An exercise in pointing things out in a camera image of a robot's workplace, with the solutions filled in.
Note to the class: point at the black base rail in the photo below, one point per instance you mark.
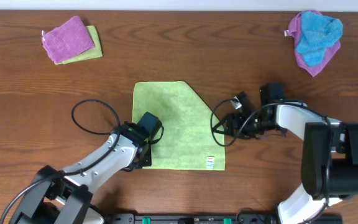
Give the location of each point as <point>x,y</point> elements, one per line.
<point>191,219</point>

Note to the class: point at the crumpled purple cloth under blue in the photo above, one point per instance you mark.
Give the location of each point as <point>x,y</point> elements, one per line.
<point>294,30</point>

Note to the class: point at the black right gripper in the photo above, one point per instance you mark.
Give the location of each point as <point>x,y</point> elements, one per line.
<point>236,125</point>

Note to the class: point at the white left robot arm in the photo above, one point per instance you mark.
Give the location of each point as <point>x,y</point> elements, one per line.
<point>64,196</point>

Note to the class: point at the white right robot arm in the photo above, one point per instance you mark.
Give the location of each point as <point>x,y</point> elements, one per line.
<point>329,163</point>

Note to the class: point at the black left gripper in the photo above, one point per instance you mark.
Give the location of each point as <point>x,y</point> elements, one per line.
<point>148,152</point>

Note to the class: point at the folded green cloth under purple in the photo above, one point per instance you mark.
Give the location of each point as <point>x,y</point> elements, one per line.
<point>95,52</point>

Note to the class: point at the light green microfiber cloth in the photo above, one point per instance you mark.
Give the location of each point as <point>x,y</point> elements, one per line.
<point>187,142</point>

